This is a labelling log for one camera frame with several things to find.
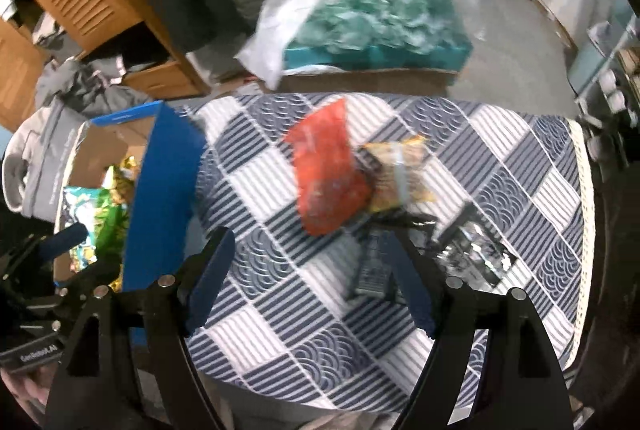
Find blue teal snack bag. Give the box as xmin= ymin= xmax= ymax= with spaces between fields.
xmin=61 ymin=186 xmax=107 ymax=273

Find green snack bag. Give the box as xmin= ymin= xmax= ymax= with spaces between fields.
xmin=93 ymin=188 xmax=129 ymax=262

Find black snack packet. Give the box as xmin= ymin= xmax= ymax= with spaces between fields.
xmin=435 ymin=203 xmax=518 ymax=291

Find small beige snack packet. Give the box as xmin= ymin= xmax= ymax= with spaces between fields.
xmin=363 ymin=135 xmax=435 ymax=213

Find red snack pouch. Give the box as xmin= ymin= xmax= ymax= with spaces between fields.
xmin=285 ymin=98 xmax=372 ymax=236

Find long yellow snack pack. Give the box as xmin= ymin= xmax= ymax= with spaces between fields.
xmin=103 ymin=155 xmax=141 ymax=290

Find person's left hand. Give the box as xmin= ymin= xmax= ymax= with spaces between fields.
xmin=1 ymin=363 xmax=58 ymax=421

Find grey tote bag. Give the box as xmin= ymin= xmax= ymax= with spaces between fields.
xmin=1 ymin=97 xmax=86 ymax=223

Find blue white patterned tablecloth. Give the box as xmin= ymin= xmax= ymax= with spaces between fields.
xmin=189 ymin=93 xmax=594 ymax=413

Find blue cardboard box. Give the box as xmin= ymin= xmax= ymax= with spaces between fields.
xmin=63 ymin=101 xmax=205 ymax=291

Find grey clothes pile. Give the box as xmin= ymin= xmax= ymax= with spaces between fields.
xmin=32 ymin=12 xmax=152 ymax=119

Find white plastic bag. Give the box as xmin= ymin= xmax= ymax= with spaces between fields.
xmin=235 ymin=0 xmax=329 ymax=90

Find teal box of tissue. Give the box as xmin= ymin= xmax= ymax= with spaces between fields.
xmin=284 ymin=0 xmax=473 ymax=72

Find wooden louvered wardrobe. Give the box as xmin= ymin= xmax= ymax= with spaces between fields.
xmin=0 ymin=0 xmax=212 ymax=133

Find light blue shoe rack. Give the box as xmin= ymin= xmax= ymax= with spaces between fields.
xmin=567 ymin=10 xmax=639 ymax=125

